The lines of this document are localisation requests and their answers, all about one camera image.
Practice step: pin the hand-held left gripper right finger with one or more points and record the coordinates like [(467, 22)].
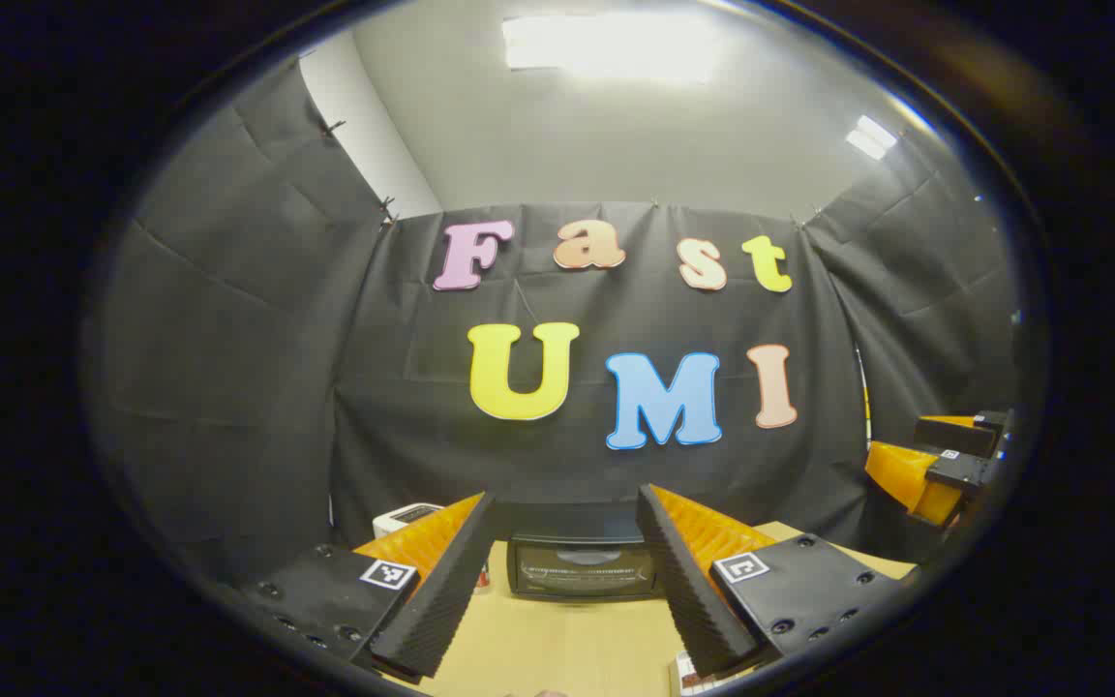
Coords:
[(688, 590)]

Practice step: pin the small ceiling light panel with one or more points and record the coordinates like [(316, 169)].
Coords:
[(870, 137)]

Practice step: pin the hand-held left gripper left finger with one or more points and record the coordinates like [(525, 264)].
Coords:
[(441, 590)]

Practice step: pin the black electric oven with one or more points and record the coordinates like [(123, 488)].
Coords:
[(582, 571)]

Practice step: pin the white toaster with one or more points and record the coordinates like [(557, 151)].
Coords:
[(403, 516)]

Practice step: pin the black backdrop cloth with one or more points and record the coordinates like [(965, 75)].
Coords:
[(228, 339)]

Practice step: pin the large ceiling light panel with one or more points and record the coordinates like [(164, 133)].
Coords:
[(606, 46)]

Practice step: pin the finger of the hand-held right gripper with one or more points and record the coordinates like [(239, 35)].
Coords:
[(954, 436), (906, 474)]

